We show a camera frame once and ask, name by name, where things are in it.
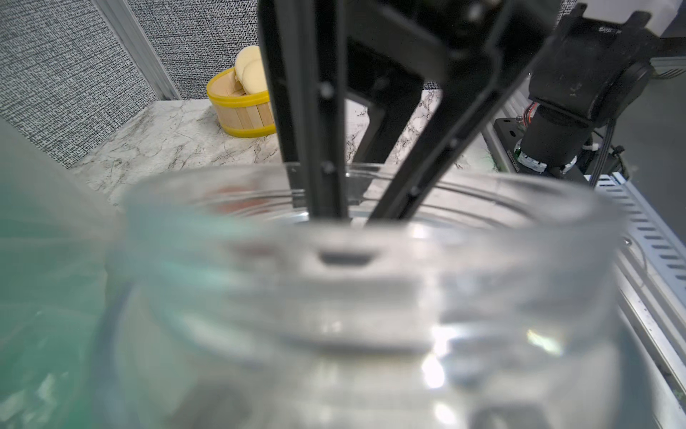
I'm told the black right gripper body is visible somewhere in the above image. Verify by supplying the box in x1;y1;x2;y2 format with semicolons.
345;1;560;164

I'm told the green trash bin with liner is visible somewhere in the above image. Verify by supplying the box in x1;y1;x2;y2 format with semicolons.
1;123;115;428

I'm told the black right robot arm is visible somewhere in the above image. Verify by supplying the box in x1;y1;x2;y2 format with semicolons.
257;1;680;221

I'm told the pale round bun, rear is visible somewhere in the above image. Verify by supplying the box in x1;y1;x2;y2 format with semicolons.
234;45;262;80

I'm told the pale round bun, front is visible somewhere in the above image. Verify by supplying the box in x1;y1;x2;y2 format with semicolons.
239;59;268;95

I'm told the orange lid peanut jar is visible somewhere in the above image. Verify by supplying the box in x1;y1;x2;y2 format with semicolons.
93;164;655;428

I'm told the yellow bamboo steamer basket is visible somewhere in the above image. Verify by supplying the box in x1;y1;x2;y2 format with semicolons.
207;68;276;139

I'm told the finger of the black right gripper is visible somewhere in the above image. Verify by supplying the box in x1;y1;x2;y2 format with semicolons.
257;1;348;220
369;48;536;222

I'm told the pale round bun, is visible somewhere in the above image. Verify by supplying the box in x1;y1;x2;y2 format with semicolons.
239;59;268;95
234;45;262;80

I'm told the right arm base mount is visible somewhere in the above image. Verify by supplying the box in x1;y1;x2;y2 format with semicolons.
491;116;631;186

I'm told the aluminium front rail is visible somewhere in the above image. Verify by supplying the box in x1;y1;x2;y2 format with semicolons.
481;90;686;409

